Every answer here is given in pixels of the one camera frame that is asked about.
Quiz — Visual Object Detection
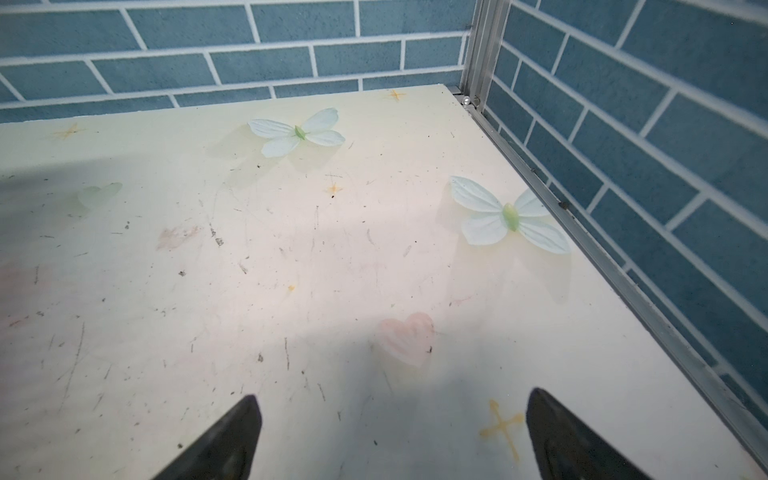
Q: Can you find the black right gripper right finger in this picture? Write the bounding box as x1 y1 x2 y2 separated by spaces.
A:
526 387 650 480

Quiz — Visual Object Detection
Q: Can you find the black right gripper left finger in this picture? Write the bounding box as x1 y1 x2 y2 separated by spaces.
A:
154 394 262 480

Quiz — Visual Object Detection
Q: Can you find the aluminium right table edge rail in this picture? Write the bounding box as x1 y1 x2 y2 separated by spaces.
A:
449 88 767 471

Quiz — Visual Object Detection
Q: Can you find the aluminium right corner post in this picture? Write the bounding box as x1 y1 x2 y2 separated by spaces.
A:
460 0 511 112

